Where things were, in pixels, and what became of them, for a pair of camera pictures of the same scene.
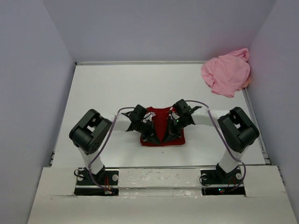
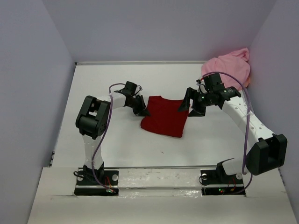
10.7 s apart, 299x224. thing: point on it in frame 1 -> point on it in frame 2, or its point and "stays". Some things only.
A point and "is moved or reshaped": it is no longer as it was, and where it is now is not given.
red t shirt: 160,120 is moved or reshaped
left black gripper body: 145,129 -> 136,106
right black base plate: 219,182 stays
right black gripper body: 174,126 -> 204,99
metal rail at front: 154,167 stays
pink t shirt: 228,73 stays
